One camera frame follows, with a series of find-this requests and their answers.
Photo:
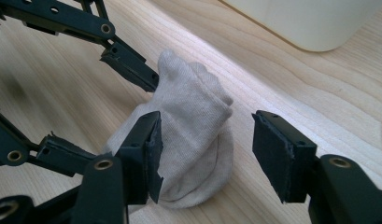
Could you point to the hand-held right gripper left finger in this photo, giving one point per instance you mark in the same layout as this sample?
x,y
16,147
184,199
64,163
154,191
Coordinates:
x,y
138,161

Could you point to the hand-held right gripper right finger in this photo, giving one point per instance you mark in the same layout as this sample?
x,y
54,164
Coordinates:
x,y
282,158

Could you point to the light grey ankle sock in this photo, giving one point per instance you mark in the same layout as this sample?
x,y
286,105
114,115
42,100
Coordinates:
x,y
223,155
191,105

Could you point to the cream white plastic container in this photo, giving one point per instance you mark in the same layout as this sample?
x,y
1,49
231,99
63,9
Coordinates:
x,y
304,21

